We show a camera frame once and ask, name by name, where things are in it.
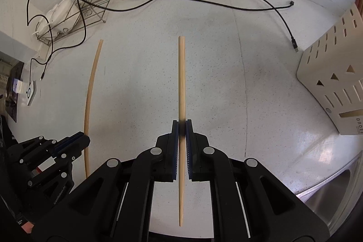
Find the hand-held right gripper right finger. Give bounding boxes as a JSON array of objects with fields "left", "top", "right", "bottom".
[{"left": 184, "top": 119, "right": 331, "bottom": 242}]

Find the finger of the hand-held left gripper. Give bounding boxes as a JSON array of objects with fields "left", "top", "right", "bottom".
[
  {"left": 8, "top": 131, "right": 84, "bottom": 166},
  {"left": 27, "top": 137, "right": 91, "bottom": 207}
]

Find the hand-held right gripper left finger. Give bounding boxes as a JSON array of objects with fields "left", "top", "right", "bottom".
[{"left": 42, "top": 120, "right": 180, "bottom": 242}]

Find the light bamboo chopstick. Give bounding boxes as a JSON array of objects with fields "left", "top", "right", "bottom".
[
  {"left": 177, "top": 36, "right": 186, "bottom": 227},
  {"left": 84, "top": 39, "right": 104, "bottom": 178}
]

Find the beige slotted utensil holder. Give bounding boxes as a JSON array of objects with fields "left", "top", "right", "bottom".
[{"left": 296, "top": 2, "right": 363, "bottom": 136}]

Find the person's left hand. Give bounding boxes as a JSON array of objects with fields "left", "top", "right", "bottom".
[{"left": 20, "top": 221, "right": 35, "bottom": 235}]

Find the small white grey device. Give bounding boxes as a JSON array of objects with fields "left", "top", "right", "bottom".
[{"left": 26, "top": 80, "right": 37, "bottom": 107}]

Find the black flat panel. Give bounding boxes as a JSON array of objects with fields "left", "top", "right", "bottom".
[{"left": 4, "top": 60, "right": 26, "bottom": 121}]

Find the white ceramic bowl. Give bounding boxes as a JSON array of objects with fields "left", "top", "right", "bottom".
[
  {"left": 44, "top": 8, "right": 62, "bottom": 26},
  {"left": 53, "top": 0, "right": 79, "bottom": 20},
  {"left": 34, "top": 17, "right": 52, "bottom": 36}
]

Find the stainless steel sink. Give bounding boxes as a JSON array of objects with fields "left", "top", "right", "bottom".
[{"left": 295, "top": 150, "right": 363, "bottom": 234}]

